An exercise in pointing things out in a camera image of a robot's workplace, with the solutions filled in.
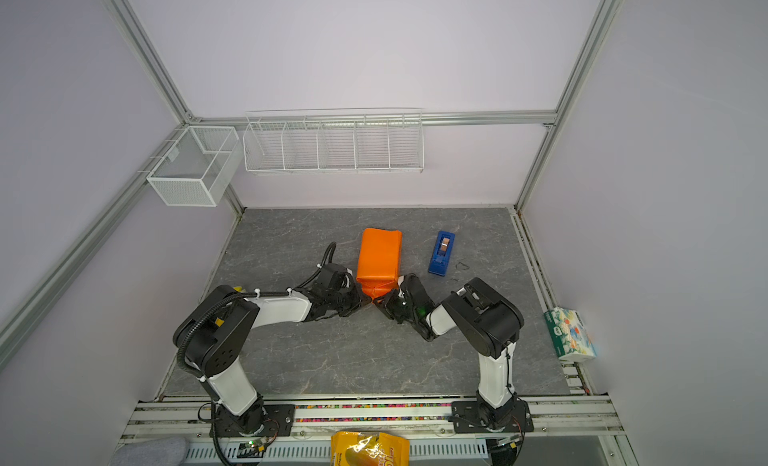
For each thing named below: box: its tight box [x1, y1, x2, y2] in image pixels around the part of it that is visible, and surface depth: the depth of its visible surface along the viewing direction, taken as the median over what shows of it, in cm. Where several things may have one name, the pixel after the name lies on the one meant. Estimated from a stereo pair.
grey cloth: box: [108, 437, 188, 466], surface depth 69 cm
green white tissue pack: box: [543, 307, 597, 362], surface depth 86 cm
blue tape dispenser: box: [428, 230, 456, 277], surface depth 104 cm
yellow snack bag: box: [330, 431, 410, 466], surface depth 67 cm
